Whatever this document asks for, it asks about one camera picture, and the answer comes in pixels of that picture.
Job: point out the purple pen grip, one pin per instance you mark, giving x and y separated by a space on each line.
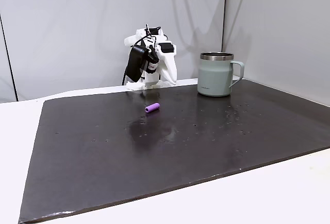
152 107

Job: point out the pale green steel mug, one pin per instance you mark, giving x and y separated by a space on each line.
215 77

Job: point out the dark table mat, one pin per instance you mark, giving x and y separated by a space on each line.
159 152

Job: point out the thin black pole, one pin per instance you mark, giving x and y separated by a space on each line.
9 59

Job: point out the black oval camera box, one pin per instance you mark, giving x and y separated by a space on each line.
135 64

